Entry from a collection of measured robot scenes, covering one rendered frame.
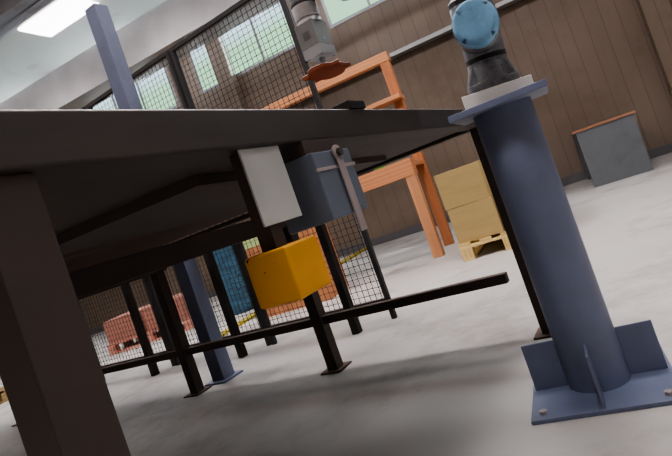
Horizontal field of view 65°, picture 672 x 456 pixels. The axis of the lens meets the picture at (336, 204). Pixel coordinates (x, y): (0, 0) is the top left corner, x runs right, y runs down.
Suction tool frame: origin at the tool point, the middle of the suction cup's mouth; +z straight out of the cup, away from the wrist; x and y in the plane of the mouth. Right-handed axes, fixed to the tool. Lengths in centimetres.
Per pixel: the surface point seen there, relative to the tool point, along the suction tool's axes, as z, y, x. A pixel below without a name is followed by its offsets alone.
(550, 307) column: 85, -16, 34
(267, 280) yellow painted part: 46, 78, 22
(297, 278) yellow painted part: 47, 78, 27
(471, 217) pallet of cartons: 79, -278, -73
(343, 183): 35, 56, 26
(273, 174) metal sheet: 31, 71, 24
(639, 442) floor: 112, 9, 49
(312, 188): 35, 63, 24
